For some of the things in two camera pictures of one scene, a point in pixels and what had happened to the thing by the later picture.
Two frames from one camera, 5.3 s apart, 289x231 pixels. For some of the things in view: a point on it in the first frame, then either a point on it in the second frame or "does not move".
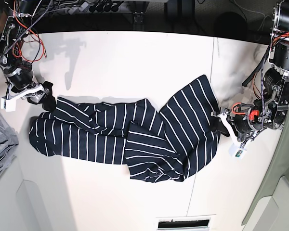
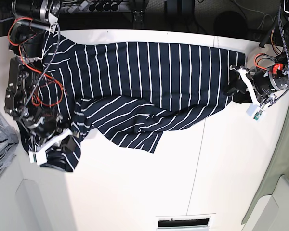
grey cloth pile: (3, 138) does not move
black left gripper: (20, 84) to (48, 124)
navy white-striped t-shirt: (172, 143) to (129, 91)
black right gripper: (245, 123) to (266, 82)
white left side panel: (16, 204) does not move
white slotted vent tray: (184, 223) does not move
